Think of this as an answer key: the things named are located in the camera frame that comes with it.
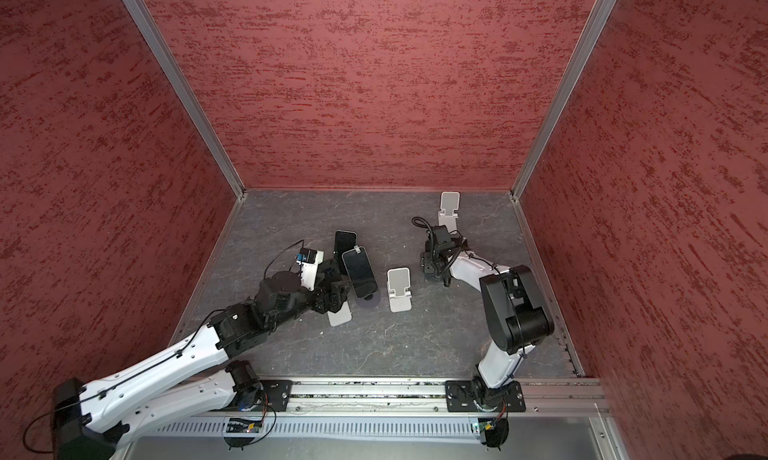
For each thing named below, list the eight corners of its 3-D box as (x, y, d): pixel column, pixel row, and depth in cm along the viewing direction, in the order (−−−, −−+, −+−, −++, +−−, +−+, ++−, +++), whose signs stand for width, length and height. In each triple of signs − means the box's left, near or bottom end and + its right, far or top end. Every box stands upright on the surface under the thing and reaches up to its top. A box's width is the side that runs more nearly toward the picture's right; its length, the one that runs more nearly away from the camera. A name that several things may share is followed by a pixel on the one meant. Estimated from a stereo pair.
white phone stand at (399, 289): (387, 312, 91) (387, 296, 82) (387, 285, 97) (387, 267, 88) (409, 312, 91) (411, 296, 82) (408, 285, 97) (410, 267, 88)
